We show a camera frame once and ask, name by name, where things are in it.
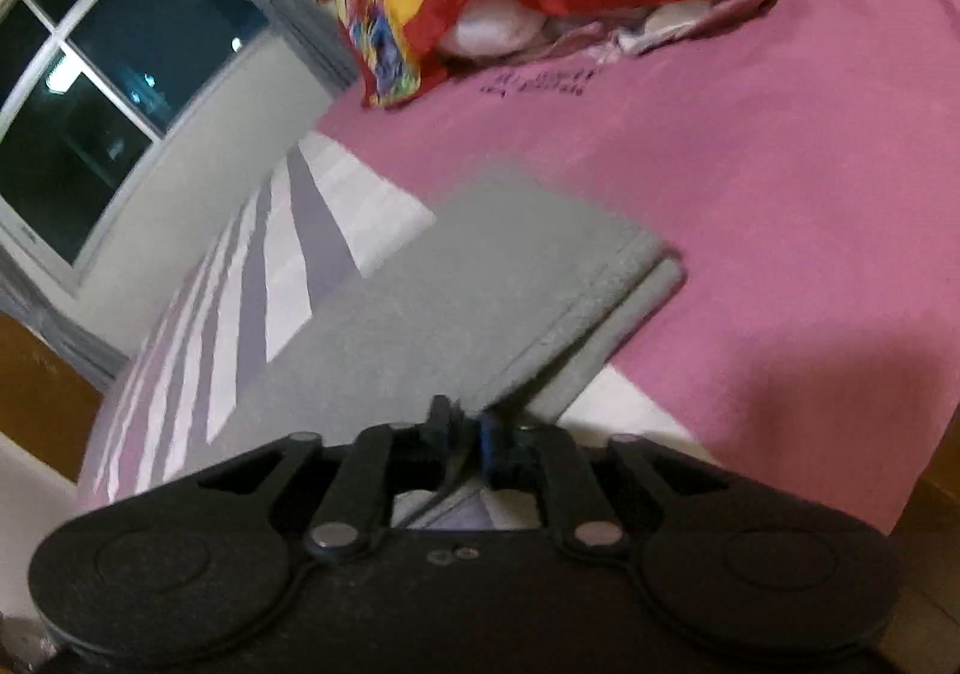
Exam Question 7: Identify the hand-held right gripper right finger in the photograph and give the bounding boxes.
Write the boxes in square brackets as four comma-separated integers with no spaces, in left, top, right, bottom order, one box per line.
[477,411,734,564]

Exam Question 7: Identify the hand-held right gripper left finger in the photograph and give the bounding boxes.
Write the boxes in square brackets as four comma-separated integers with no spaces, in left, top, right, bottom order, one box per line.
[196,395,473,564]

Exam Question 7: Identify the grey pants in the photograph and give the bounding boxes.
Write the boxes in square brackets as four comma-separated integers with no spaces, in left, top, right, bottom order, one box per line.
[180,166,687,532]

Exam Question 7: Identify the pink striped bed sheet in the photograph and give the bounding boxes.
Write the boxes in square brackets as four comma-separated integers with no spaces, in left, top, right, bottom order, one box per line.
[79,0,960,541]

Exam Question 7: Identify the brown wooden furniture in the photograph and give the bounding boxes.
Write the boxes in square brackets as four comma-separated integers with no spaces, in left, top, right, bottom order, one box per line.
[0,312,104,474]

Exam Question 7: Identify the white pillow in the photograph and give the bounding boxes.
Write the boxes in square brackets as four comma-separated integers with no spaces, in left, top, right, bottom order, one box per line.
[439,0,625,58]

